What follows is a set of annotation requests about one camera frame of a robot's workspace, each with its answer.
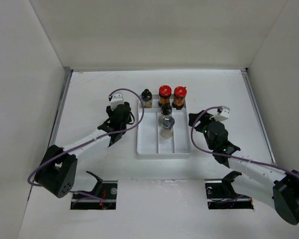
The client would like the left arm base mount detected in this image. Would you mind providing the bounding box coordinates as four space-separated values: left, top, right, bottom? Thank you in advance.
70 171 118 211

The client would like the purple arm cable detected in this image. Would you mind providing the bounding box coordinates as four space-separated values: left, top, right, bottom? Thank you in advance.
190 106 299 185
27 88 145 204

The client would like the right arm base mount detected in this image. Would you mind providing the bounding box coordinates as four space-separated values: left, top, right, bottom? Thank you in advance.
205 171 254 210

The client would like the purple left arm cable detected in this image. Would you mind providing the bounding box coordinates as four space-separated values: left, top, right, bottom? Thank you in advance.
27 88 145 204

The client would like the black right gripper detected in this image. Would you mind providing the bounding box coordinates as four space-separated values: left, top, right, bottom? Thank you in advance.
188 110 223 150

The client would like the clear-top salt grinder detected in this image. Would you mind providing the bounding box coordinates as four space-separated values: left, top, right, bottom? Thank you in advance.
160 116 175 138

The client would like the dome-top black pepper grinder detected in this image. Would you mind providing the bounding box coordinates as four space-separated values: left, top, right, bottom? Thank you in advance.
159 103 172 120

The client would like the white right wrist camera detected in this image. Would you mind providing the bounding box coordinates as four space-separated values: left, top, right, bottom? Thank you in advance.
212 106 230 122

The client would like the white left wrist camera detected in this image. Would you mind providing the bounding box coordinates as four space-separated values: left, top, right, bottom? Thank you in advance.
108 91 124 111

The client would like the red-lid chili sauce jar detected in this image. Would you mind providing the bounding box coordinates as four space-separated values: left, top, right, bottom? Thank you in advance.
172 86 187 110

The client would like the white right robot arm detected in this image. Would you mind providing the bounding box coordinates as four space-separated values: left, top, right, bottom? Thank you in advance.
188 107 299 225

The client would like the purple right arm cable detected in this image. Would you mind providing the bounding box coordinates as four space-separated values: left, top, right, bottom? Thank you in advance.
190 106 299 185

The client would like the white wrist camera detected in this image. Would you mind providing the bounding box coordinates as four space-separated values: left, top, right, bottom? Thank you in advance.
108 91 124 111
212 106 230 122

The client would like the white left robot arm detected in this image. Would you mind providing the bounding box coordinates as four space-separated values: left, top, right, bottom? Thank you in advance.
34 102 135 198

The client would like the white plastic organizer tray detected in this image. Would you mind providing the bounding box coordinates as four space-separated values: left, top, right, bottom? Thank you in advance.
136 94 192 160

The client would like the knob-top glass spice grinder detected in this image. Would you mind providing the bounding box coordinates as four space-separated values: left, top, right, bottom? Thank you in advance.
141 89 152 108

